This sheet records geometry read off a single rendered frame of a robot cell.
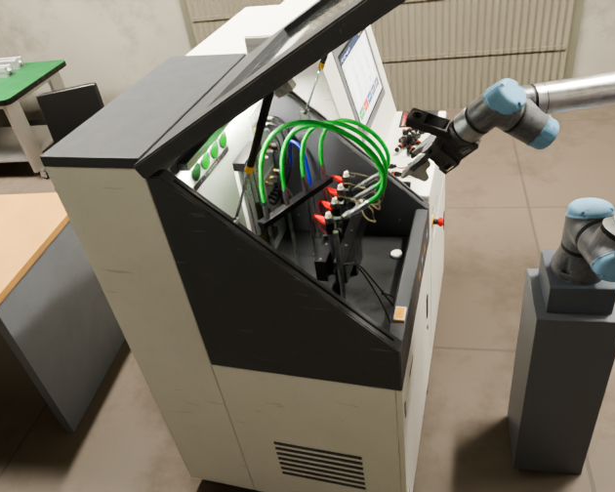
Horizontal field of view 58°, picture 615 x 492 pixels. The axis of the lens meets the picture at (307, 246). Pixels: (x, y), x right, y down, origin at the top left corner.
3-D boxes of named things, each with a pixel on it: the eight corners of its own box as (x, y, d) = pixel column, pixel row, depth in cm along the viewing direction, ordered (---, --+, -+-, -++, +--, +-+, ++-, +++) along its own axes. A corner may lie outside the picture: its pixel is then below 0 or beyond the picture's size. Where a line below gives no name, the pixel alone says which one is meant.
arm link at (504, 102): (530, 114, 114) (499, 97, 112) (493, 141, 123) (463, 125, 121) (531, 87, 118) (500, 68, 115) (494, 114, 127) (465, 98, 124)
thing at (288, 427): (408, 533, 198) (401, 392, 151) (258, 501, 215) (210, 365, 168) (430, 379, 251) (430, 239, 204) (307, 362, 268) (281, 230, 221)
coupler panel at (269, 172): (273, 200, 190) (257, 115, 172) (265, 199, 191) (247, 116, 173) (285, 181, 200) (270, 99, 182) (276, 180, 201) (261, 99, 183)
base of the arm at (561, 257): (599, 253, 169) (605, 226, 163) (611, 285, 158) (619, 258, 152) (547, 252, 173) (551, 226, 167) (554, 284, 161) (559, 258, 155)
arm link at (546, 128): (548, 108, 128) (512, 87, 125) (568, 129, 119) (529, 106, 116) (525, 136, 132) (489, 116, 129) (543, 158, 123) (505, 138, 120)
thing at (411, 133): (421, 157, 215) (421, 144, 212) (393, 156, 218) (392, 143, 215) (428, 131, 232) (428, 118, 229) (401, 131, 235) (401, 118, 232)
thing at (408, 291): (404, 380, 155) (402, 340, 145) (389, 378, 156) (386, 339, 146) (428, 245, 201) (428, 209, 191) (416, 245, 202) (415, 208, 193)
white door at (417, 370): (410, 512, 194) (405, 386, 153) (404, 510, 195) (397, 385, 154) (430, 368, 242) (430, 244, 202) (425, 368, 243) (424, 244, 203)
